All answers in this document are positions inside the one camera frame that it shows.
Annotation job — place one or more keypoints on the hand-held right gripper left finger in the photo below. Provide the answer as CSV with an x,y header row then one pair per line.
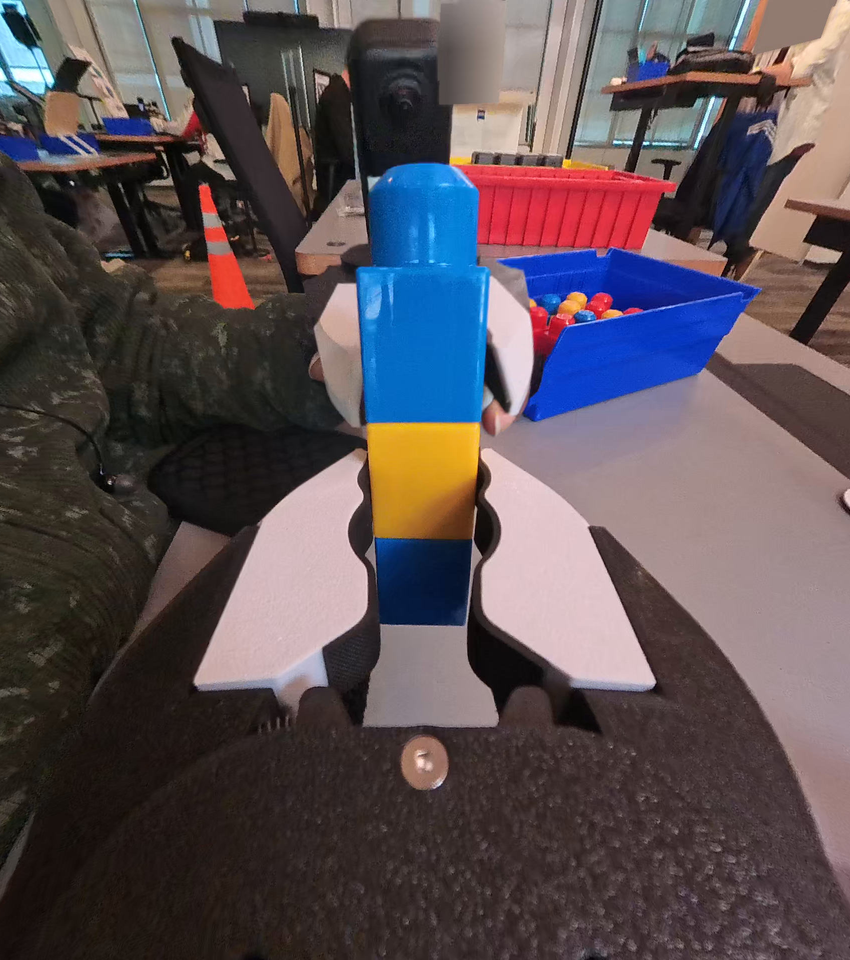
x,y
290,600

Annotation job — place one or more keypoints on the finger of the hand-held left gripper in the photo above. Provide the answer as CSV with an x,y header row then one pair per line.
x,y
511,345
338,345

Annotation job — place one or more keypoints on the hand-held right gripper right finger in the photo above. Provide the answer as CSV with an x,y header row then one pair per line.
x,y
560,600

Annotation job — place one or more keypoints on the group of mega blocks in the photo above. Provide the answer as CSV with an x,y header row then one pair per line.
x,y
582,307

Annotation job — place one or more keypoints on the blue plastic bin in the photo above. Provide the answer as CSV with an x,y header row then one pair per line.
x,y
635,360

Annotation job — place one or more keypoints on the person's left hand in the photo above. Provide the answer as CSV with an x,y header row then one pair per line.
x,y
498,418

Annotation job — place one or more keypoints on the grey table with wooden edge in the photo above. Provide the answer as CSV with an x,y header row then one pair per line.
x,y
327,225

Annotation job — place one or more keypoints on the orange traffic cone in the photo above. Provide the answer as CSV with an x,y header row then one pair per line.
x,y
226,270

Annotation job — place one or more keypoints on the red plastic bin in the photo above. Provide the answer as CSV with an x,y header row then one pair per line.
x,y
560,210

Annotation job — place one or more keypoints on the black tilted panel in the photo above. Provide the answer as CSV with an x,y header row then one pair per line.
x,y
244,165

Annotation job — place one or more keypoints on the yellow plastic bin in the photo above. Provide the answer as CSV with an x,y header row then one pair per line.
x,y
590,163

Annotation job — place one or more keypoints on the person in green sweater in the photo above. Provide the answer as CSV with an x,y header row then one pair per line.
x,y
19,525

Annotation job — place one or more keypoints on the blue jacket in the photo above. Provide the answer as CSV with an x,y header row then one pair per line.
x,y
744,180

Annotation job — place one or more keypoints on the wooden standing desk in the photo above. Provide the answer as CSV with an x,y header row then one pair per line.
x,y
695,81

